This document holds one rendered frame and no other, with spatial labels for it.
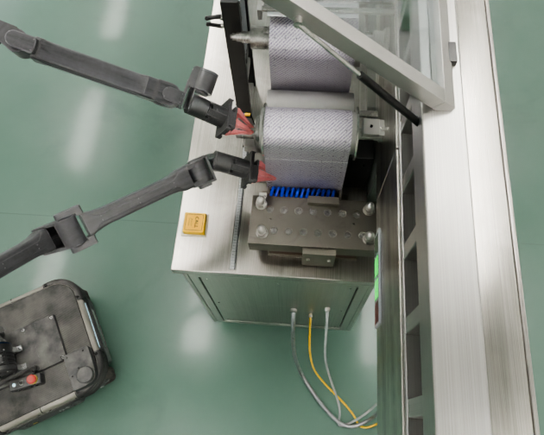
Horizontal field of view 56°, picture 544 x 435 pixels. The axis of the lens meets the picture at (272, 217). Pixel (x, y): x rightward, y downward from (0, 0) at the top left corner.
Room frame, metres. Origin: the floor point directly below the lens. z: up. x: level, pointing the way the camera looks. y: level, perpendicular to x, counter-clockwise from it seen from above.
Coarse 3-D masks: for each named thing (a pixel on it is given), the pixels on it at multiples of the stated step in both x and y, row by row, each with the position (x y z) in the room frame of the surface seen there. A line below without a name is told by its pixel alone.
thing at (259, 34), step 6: (252, 30) 1.04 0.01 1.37; (258, 30) 1.04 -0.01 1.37; (264, 30) 1.04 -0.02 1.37; (252, 36) 1.02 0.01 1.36; (258, 36) 1.02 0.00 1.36; (264, 36) 1.02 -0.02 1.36; (252, 42) 1.01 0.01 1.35; (258, 42) 1.01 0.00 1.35; (264, 42) 1.01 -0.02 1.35; (252, 48) 1.02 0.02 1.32; (258, 48) 1.01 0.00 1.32; (264, 48) 1.01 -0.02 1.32
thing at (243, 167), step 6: (234, 156) 0.76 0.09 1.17; (246, 156) 0.78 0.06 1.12; (252, 156) 0.76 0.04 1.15; (240, 162) 0.74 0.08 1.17; (246, 162) 0.74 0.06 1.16; (252, 162) 0.74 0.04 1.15; (234, 168) 0.72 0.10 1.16; (240, 168) 0.72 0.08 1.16; (246, 168) 0.72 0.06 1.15; (234, 174) 0.71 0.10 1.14; (240, 174) 0.71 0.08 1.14; (246, 174) 0.71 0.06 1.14; (246, 180) 0.69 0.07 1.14; (252, 180) 0.68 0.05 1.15; (246, 186) 0.69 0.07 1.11
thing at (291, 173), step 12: (276, 168) 0.72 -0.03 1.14; (288, 168) 0.71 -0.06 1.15; (300, 168) 0.71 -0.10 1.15; (312, 168) 0.70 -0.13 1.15; (324, 168) 0.70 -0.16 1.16; (336, 168) 0.69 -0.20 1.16; (276, 180) 0.72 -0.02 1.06; (288, 180) 0.72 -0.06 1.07; (300, 180) 0.71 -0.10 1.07; (312, 180) 0.70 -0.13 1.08; (324, 180) 0.70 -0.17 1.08; (336, 180) 0.69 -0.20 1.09
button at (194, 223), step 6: (186, 216) 0.69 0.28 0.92; (192, 216) 0.69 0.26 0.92; (198, 216) 0.69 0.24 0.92; (204, 216) 0.69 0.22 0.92; (186, 222) 0.67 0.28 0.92; (192, 222) 0.67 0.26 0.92; (198, 222) 0.67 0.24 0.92; (204, 222) 0.66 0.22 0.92; (186, 228) 0.65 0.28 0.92; (192, 228) 0.65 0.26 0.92; (198, 228) 0.64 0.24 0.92; (204, 228) 0.64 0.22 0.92; (198, 234) 0.63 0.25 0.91; (204, 234) 0.63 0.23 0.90
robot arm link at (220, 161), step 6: (216, 150) 0.77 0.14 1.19; (210, 156) 0.77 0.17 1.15; (216, 156) 0.75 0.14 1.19; (222, 156) 0.75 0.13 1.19; (228, 156) 0.75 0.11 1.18; (210, 162) 0.75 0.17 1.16; (216, 162) 0.73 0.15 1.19; (222, 162) 0.73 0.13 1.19; (228, 162) 0.73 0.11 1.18; (234, 162) 0.74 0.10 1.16; (216, 168) 0.72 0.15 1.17; (222, 168) 0.72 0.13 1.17; (228, 168) 0.72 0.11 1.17
